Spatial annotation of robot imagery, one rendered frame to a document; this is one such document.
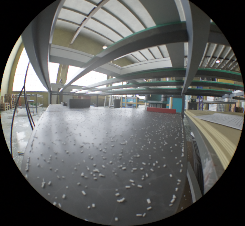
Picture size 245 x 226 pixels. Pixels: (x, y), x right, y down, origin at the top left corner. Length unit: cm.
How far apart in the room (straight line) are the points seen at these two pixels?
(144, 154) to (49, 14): 30
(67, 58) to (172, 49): 41
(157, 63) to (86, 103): 91
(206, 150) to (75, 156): 23
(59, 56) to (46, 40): 17
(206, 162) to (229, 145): 5
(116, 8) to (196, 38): 836
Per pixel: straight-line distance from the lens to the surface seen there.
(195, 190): 46
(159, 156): 16
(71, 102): 100
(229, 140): 16
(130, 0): 811
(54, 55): 40
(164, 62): 47
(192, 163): 66
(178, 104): 484
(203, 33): 16
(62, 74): 806
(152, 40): 20
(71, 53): 44
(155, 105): 234
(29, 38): 23
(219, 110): 497
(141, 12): 861
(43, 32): 23
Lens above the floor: 69
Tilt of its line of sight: 2 degrees down
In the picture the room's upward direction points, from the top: 2 degrees clockwise
